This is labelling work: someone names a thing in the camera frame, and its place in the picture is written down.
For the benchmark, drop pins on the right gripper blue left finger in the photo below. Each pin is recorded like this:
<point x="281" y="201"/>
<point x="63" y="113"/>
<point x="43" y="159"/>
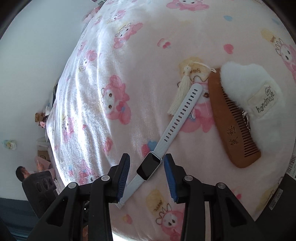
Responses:
<point x="119" y="174"/>

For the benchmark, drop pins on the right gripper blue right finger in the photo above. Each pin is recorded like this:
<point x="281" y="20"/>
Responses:
<point x="175" y="178"/>

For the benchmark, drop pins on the white band smart watch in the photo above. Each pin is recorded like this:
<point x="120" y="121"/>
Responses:
<point x="154" y="158"/>

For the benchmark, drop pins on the brown wooden comb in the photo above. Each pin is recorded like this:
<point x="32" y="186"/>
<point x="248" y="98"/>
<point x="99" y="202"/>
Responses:
<point x="232" y="124"/>

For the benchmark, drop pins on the doll in pink dress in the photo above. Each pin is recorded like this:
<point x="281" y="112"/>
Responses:
<point x="22" y="173"/>

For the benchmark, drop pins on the small stuffed bear toy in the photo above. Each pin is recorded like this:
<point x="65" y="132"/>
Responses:
<point x="39" y="117"/>

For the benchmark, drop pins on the cream comb tassel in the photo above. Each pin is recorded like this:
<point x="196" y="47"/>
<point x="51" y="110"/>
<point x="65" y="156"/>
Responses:
<point x="182" y="92"/>

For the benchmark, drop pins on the pink bunny print blanket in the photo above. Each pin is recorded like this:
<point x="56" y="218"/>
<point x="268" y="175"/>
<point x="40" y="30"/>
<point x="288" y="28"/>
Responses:
<point x="116" y="89"/>

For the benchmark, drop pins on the black cardboard storage box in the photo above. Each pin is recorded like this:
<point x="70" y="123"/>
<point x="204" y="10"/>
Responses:
<point x="277" y="221"/>

